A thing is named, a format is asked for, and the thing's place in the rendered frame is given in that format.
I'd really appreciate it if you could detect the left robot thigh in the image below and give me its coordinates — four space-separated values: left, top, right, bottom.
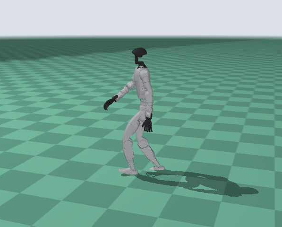
122 110 146 145

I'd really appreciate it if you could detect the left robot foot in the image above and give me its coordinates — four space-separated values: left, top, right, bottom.
118 167 138 175

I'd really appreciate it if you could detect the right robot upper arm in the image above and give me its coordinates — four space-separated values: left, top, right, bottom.
127 74 135 90

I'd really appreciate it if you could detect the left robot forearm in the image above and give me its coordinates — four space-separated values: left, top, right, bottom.
145 92 154 118

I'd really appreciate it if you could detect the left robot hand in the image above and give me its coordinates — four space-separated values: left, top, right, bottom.
142 113 153 132

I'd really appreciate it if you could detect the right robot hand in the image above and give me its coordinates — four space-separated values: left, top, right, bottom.
103 95 118 110

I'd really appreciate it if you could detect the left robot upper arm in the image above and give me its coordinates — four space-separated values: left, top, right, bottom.
139 70 153 96

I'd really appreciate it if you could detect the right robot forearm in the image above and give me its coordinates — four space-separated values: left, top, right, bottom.
115 85 129 101

